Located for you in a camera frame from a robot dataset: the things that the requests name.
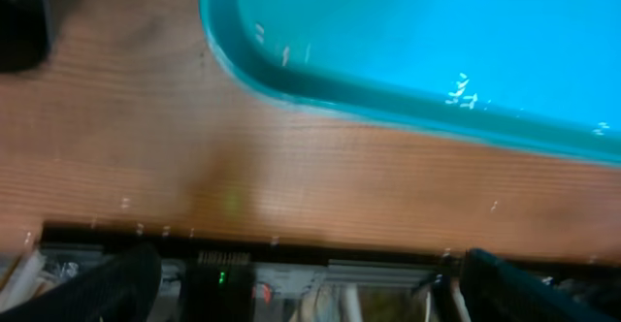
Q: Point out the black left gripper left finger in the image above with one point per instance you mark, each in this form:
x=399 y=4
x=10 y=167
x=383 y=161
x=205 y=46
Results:
x=123 y=289

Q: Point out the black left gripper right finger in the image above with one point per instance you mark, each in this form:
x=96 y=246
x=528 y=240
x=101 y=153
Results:
x=495 y=291

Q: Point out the teal plastic tray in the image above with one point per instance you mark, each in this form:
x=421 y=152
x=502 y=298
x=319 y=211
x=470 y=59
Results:
x=531 y=75

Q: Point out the black rectangular tray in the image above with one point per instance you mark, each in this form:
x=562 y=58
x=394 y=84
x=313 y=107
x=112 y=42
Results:
x=25 y=34

